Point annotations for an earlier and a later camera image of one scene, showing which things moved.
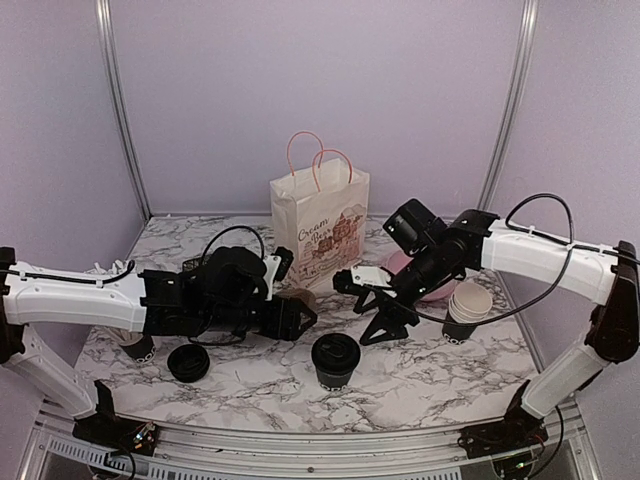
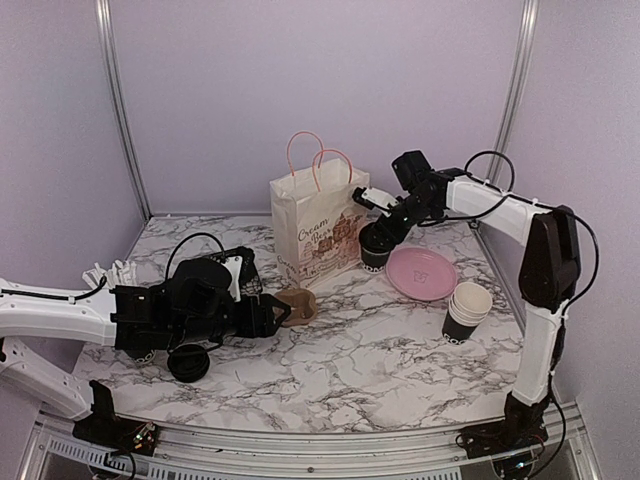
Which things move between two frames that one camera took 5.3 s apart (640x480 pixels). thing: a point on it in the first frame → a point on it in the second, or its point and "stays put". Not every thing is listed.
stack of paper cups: [469, 302] stays put
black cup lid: [335, 354] → [376, 238]
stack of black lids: [188, 362] stays put
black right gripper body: [391, 311] → [398, 232]
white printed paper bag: [319, 211] stays put
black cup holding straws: [143, 351] stays put
